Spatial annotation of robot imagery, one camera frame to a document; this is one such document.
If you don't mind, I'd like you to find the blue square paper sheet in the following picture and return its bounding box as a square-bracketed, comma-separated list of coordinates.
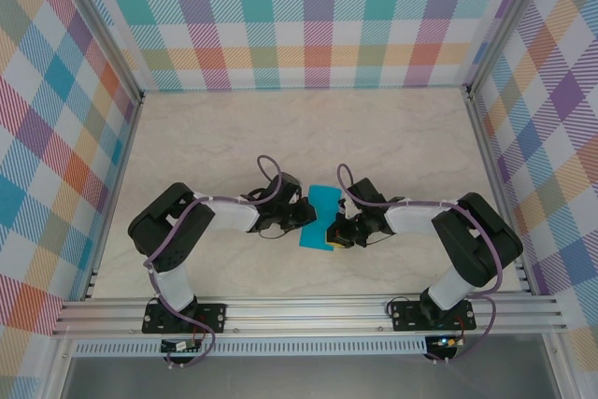
[296, 183, 342, 251]

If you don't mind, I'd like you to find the grey metal panel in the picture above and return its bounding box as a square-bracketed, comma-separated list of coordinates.
[44, 354, 574, 399]

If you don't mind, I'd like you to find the small black circuit board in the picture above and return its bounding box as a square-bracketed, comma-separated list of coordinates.
[160, 339, 203, 354]

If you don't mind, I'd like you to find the thin black gripper wire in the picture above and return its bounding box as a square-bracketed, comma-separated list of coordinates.
[259, 225, 300, 242]
[362, 230, 396, 249]

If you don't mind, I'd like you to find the long aluminium mounting rail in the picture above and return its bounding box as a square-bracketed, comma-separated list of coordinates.
[50, 294, 569, 337]

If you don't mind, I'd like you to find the thin black base wire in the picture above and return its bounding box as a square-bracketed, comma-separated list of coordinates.
[387, 289, 424, 319]

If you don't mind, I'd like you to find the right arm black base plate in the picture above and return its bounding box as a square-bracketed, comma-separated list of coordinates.
[389, 301, 477, 333]

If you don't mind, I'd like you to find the slotted grey cable duct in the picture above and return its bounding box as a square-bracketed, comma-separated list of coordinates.
[73, 340, 429, 358]

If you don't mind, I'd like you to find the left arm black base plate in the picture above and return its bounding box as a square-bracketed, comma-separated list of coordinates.
[141, 303, 228, 335]

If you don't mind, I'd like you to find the aluminium table side rail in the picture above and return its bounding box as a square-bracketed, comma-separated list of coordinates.
[460, 85, 536, 296]
[79, 93, 145, 302]

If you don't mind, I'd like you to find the thin red base wire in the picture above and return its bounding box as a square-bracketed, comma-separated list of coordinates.
[192, 317, 209, 347]

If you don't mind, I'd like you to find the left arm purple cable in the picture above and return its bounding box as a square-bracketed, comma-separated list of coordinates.
[144, 154, 287, 369]

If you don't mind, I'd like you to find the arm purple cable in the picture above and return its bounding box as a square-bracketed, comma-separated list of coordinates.
[336, 164, 505, 365]
[144, 154, 287, 369]

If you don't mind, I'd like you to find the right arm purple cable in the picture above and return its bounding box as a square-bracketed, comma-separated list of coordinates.
[336, 164, 505, 365]

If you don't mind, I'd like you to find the aluminium frame post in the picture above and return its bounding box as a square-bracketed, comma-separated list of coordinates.
[460, 0, 562, 97]
[54, 0, 145, 102]

